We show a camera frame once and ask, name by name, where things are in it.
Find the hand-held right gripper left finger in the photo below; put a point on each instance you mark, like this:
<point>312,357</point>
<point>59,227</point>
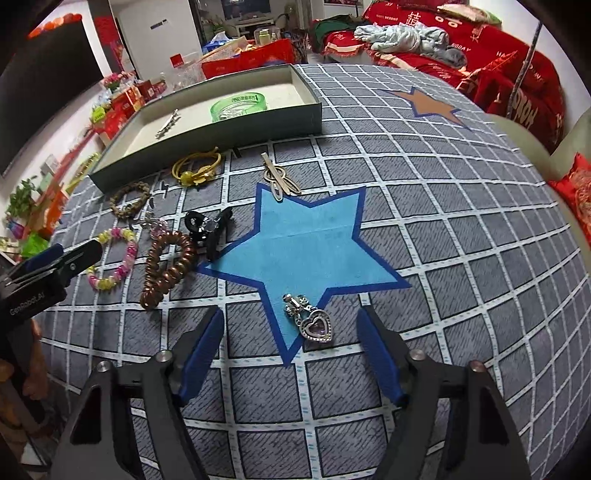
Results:
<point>203,355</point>

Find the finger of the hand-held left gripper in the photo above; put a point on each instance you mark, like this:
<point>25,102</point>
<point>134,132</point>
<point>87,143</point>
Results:
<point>78,258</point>
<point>41,258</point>

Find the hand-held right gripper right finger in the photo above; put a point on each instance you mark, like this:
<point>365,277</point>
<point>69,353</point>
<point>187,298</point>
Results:
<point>378,355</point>

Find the silver heart pendant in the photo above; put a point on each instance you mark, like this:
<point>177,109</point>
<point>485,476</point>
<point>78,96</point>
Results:
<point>316,327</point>

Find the black claw hair clip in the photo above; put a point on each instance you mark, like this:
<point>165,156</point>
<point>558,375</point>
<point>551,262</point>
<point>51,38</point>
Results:
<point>214,244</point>

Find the grey shallow box white inside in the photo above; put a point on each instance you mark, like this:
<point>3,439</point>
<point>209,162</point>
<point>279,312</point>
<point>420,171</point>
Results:
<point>258,134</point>

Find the person's left forearm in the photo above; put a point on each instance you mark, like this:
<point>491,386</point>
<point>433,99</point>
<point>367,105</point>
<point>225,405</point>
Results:
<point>21,383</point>

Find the green snack packet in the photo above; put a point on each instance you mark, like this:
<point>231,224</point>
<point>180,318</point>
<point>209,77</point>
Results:
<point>33,244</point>

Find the green potted plant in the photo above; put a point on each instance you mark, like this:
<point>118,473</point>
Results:
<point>21,198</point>

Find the grey grid-pattern tray table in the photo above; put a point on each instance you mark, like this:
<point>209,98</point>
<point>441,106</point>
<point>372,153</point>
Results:
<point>461,277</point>

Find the silver metal hair clip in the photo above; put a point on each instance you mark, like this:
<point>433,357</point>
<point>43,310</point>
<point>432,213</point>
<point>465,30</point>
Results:
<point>167,123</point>

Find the group of red gift boxes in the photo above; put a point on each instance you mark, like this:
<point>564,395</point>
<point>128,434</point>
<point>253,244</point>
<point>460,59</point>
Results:
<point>129,99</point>

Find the black television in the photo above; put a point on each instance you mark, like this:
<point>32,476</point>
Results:
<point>41,83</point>

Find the pink flower bouquet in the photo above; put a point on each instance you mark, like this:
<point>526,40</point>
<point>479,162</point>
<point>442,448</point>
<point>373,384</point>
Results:
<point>114,82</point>

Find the beige looped hair clip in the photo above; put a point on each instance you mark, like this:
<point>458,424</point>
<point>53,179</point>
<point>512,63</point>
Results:
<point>277,177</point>

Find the white cabinet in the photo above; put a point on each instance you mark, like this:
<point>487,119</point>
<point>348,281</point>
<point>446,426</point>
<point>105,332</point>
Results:
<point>152,32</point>

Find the red paper bag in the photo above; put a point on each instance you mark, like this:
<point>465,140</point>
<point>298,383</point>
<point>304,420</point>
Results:
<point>221,68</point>
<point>268,54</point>

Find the green translucent bangle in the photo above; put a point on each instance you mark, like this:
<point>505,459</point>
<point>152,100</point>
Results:
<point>258,102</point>

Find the blue tissue box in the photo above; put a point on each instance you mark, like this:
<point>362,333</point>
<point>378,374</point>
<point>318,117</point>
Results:
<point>219,41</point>

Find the red embroidered cushion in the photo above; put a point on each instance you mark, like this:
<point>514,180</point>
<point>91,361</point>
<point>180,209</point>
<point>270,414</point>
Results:
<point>577,189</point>

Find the light blue clothes pile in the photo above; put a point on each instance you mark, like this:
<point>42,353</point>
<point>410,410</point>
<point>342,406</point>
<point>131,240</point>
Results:
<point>401,37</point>

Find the red covered sofa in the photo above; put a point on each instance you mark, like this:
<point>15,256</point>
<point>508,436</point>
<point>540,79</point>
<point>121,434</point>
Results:
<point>508,50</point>

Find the dark green cloth pile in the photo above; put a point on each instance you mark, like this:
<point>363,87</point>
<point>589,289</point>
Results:
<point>332,27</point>

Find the thin metal pole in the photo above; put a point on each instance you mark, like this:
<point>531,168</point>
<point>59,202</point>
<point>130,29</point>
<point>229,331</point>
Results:
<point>531,50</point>

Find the green edged pillow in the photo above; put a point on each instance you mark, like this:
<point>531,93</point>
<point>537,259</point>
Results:
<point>471,13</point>

